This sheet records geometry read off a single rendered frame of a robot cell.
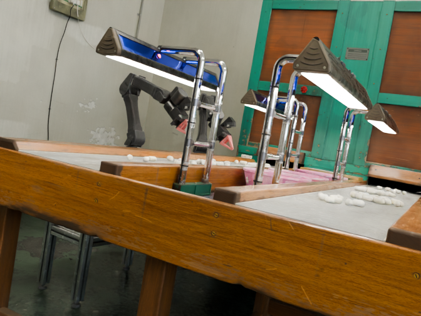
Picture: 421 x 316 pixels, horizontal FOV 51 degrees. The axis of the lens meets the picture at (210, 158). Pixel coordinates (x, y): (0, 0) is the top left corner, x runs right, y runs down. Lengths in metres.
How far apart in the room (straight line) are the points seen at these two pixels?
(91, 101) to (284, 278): 3.45
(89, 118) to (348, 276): 3.54
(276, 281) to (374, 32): 2.11
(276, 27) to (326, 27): 0.32
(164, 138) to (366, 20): 2.42
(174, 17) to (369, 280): 4.11
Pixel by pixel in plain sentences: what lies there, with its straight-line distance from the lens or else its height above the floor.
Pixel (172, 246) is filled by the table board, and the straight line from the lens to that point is 1.00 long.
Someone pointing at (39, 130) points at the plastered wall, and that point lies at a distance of 3.88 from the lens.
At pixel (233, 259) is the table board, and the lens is 0.93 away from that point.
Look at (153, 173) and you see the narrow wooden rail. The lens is 1.23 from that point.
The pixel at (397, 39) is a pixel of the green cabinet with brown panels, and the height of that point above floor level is 1.57.
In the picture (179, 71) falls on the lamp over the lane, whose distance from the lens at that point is 1.47.
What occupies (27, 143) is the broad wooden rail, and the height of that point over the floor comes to 0.76.
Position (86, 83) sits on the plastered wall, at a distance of 4.12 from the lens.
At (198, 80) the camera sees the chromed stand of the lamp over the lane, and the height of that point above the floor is 1.02.
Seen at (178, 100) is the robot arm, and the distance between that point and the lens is 2.08.
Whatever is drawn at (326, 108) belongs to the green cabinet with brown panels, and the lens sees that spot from 2.76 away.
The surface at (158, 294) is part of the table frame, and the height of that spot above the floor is 0.48.
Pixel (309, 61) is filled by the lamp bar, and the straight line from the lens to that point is 0.97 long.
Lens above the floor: 0.87
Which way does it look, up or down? 3 degrees down
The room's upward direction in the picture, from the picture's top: 10 degrees clockwise
